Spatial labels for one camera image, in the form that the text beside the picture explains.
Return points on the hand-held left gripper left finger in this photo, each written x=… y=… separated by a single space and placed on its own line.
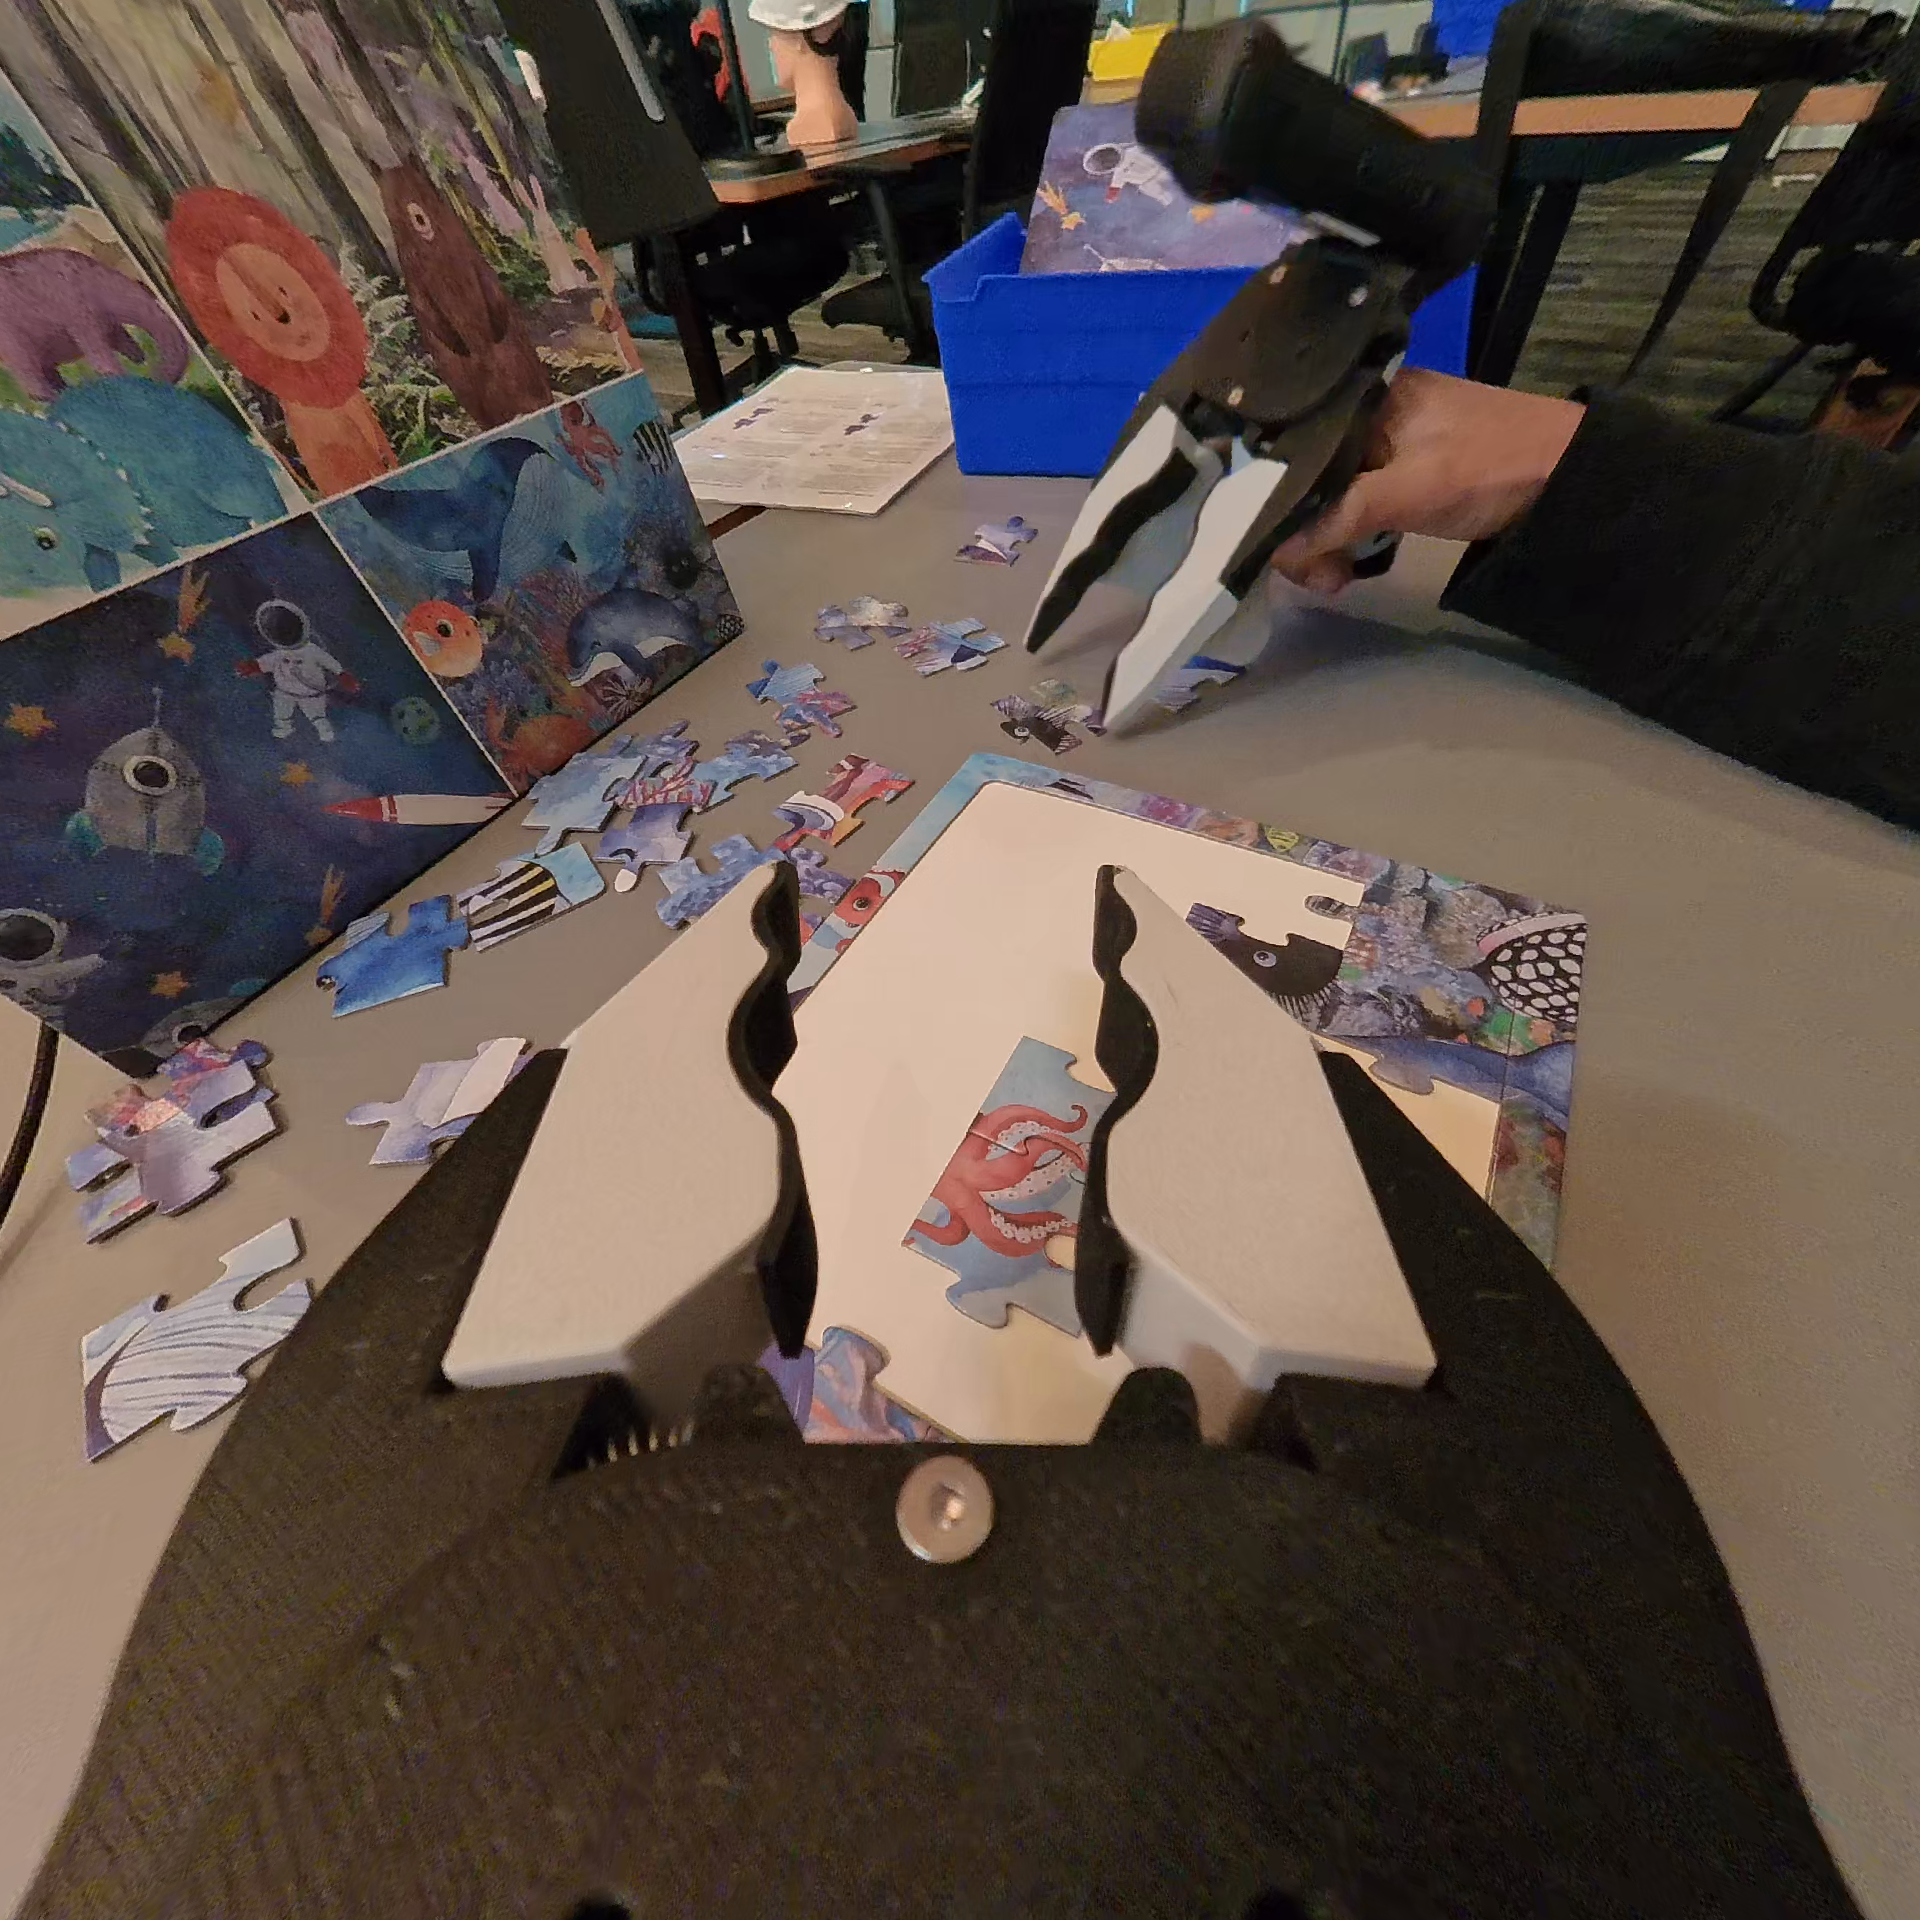
x=628 y=1199

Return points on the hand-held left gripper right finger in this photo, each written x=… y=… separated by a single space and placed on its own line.
x=1277 y=1199

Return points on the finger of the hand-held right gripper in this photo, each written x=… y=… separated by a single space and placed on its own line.
x=1140 y=463
x=1222 y=524

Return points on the black sea urchin puzzle piece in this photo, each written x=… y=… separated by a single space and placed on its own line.
x=1290 y=960

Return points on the sea urchin coral puzzle piece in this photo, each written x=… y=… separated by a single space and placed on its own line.
x=1052 y=719

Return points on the assembled coral reef puzzle pieces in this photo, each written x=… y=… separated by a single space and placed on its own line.
x=1423 y=960

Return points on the assembled crab whale puzzle pieces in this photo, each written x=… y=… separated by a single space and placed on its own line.
x=839 y=1395

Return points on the ocean jigsaw puzzle tray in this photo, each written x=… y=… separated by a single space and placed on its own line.
x=1022 y=901

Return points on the person's right forearm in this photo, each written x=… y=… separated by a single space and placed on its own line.
x=1727 y=602

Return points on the person's right hand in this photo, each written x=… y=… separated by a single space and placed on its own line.
x=1471 y=450

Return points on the blue plastic bin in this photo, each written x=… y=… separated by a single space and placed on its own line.
x=1022 y=374

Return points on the space illustrated puzzle board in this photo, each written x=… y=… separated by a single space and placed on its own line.
x=1081 y=195

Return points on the white paper sheet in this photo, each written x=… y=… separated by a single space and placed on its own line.
x=817 y=443

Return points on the yellow plastic bin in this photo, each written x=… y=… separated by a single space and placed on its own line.
x=1134 y=52

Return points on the blue storage crate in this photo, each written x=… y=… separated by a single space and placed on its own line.
x=1471 y=31

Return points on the black office chair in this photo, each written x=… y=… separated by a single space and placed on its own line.
x=749 y=287
x=1845 y=269
x=1034 y=122

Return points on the scattered loose puzzle pieces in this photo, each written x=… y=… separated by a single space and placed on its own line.
x=196 y=1349

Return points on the pink mannequin head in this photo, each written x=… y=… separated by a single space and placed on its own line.
x=827 y=104

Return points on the white cap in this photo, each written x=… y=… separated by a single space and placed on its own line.
x=802 y=12

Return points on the illustrated puzzle box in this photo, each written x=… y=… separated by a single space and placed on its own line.
x=225 y=719

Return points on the dark grey partition panel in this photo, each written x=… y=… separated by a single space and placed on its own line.
x=602 y=136

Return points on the black frame background table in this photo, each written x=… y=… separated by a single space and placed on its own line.
x=1648 y=112

